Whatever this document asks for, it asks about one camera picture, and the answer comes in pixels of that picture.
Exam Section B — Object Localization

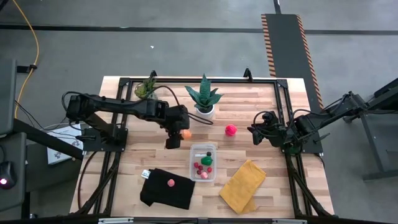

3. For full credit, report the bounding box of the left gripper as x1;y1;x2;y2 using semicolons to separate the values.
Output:
162;105;191;150

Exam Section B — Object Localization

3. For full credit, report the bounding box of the grey side desk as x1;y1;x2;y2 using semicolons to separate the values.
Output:
0;57;28;218

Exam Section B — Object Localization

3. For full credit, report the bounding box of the black floor cable clip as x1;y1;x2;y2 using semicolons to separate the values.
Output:
16;63;39;75

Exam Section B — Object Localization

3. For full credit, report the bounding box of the black floor tape line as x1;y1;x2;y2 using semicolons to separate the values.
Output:
0;24;398;35

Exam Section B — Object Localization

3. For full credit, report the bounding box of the black striped floor mat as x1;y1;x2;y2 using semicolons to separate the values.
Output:
260;13;326;119

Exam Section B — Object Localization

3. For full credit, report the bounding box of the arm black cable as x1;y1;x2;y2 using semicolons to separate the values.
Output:
252;108;301;139
146;84;215;126

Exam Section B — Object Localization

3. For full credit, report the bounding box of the silver metal bracket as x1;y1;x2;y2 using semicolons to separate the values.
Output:
272;218;308;224
98;217;134;224

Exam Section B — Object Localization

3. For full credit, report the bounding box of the snake plant in white pot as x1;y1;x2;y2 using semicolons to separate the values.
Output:
184;73;224;120

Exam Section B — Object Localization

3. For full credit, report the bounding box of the succulent plant in dark pot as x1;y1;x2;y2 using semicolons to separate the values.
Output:
134;76;159;101

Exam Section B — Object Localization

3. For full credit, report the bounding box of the black metal side table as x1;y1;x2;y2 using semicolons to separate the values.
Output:
343;77;398;182

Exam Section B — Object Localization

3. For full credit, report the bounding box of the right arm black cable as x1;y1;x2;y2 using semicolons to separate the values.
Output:
252;108;301;139

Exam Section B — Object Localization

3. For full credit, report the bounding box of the black diagonal metal beam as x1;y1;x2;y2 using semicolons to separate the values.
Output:
12;118;85;161

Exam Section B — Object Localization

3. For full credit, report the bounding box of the black computer mouse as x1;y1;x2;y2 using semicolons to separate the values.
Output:
0;161;17;190

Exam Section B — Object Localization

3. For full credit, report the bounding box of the white printed paper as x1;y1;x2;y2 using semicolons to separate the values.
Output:
46;123;85;166

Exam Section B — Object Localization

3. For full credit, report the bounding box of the thin black floor cable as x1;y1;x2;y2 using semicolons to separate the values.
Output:
76;151;99;210

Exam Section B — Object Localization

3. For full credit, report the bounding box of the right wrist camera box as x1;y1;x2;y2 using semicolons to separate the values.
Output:
262;111;280;126

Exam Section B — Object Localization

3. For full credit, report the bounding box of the black cloth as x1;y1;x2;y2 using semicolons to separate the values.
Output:
139;167;196;210

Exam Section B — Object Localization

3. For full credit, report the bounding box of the red toy bell pepper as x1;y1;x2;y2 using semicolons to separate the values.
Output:
224;124;238;137

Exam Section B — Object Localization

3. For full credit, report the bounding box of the clear plastic tupperware container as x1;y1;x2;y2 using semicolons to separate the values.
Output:
188;142;218;183

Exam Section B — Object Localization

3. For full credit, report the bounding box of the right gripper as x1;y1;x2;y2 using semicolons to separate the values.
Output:
248;119;292;147

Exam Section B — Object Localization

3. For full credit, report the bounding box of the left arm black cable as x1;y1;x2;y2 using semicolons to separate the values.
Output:
146;84;215;126

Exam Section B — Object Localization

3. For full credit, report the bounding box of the yellow cloth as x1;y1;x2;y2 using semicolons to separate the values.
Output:
219;159;267;215

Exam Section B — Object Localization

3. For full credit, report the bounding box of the yellow floor cable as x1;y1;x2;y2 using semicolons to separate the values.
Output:
11;0;40;119

